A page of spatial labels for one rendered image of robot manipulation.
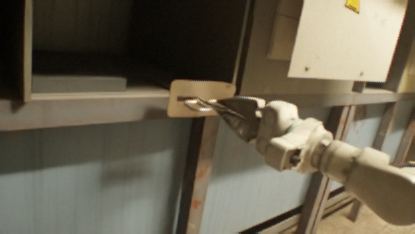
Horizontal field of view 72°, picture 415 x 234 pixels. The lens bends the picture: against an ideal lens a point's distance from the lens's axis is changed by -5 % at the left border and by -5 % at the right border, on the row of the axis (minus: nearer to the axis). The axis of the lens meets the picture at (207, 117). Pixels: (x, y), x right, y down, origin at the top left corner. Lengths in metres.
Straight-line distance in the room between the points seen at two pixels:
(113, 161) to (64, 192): 0.12
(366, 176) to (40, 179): 0.59
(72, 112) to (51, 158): 0.13
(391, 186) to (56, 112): 0.52
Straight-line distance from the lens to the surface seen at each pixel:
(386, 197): 0.43
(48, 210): 0.74
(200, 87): 0.65
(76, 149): 0.69
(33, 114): 0.57
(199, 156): 0.79
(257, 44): 0.80
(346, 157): 0.46
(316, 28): 0.78
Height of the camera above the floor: 1.01
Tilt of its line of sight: 16 degrees down
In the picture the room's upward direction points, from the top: 9 degrees clockwise
